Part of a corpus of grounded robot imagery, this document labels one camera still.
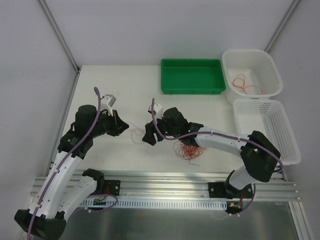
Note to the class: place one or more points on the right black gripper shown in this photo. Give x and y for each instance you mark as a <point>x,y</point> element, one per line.
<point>155,128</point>

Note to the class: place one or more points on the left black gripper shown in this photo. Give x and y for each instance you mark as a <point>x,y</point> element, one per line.
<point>116,122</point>

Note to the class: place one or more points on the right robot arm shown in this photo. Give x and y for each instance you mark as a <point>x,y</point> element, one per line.
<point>260,157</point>

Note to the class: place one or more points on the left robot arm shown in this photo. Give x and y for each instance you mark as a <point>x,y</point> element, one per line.
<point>47,215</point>

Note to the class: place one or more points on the green plastic tray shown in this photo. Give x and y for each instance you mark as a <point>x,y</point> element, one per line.
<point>186,76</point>

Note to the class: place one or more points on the white solid plastic basket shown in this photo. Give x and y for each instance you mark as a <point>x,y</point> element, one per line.
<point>250,74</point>

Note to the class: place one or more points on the white perforated plastic basket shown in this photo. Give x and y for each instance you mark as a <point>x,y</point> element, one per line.
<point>270,118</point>

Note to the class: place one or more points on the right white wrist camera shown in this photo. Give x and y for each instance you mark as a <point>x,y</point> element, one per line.
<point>157,110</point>

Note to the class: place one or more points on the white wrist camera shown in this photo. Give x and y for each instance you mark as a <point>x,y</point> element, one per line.
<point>157,110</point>
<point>107,102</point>

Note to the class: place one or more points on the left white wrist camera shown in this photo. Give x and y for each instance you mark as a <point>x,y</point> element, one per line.
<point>107,102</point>

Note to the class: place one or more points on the aluminium mounting rail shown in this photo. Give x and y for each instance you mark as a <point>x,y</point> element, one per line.
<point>193,186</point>

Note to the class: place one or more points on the white slotted cable duct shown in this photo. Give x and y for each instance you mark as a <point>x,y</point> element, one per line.
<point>131,203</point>

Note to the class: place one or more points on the left aluminium frame post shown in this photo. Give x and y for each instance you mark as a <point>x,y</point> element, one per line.
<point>53,24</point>

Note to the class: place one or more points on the aluminium frame post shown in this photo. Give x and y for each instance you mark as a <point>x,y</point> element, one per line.
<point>292,8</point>
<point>53,24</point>

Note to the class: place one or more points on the right aluminium frame post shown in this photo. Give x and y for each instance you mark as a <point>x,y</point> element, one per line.
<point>292,8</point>

